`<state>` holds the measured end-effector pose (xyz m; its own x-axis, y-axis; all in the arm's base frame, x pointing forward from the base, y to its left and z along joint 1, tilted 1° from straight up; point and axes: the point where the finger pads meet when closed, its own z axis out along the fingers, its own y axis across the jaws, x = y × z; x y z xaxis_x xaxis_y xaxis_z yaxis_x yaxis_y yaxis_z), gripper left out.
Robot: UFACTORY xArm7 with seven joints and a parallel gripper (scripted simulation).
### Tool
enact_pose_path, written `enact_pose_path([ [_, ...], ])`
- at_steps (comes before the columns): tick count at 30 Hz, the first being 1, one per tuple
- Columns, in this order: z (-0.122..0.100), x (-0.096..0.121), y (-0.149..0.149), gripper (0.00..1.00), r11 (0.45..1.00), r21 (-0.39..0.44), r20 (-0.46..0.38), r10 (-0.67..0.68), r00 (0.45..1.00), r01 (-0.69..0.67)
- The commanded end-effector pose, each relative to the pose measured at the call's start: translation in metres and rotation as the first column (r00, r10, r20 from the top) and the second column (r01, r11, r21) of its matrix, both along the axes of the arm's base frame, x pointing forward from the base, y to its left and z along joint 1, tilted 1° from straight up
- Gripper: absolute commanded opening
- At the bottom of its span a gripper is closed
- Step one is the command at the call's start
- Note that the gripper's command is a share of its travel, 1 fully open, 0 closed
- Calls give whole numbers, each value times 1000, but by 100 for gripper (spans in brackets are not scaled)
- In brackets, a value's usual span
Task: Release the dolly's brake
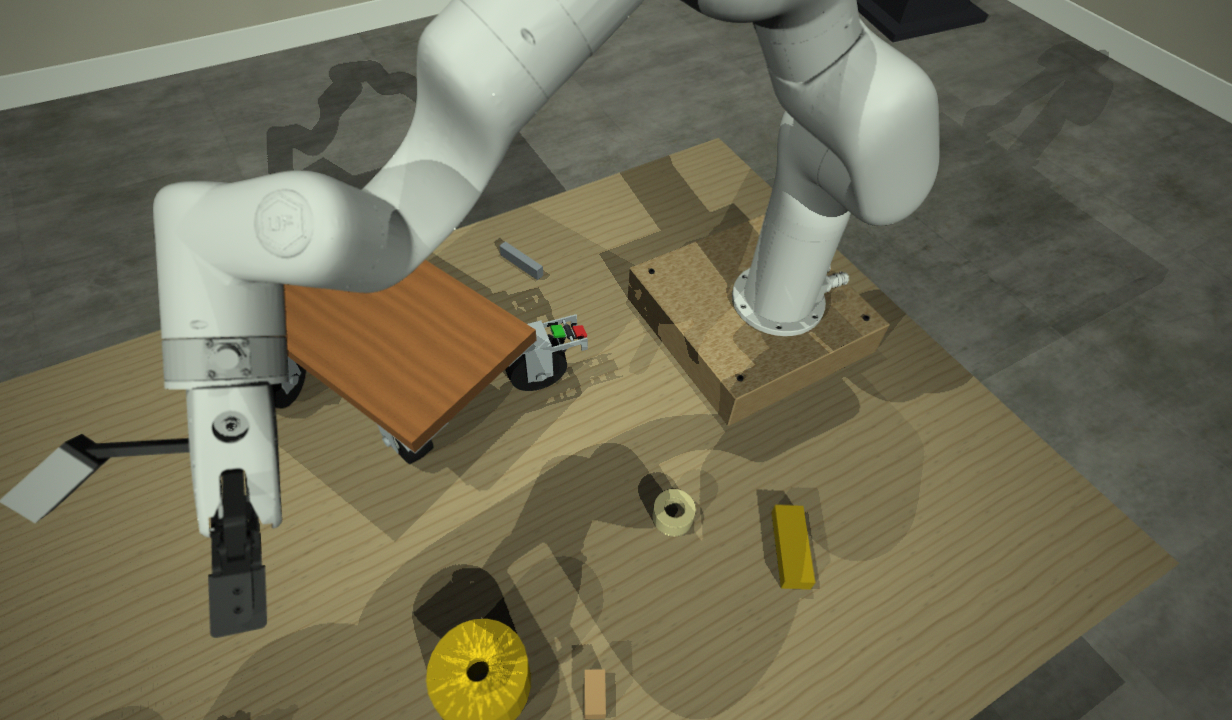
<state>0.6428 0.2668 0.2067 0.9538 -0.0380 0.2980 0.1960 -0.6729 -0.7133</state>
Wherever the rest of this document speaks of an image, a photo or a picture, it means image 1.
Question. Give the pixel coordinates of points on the grey rectangular bar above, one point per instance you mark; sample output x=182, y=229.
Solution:
x=521, y=260

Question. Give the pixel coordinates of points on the yellow short cylinder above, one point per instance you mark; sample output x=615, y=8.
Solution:
x=471, y=648

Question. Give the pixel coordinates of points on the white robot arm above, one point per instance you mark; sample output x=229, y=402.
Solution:
x=484, y=69

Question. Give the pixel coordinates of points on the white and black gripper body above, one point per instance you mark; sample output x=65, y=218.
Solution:
x=252, y=445

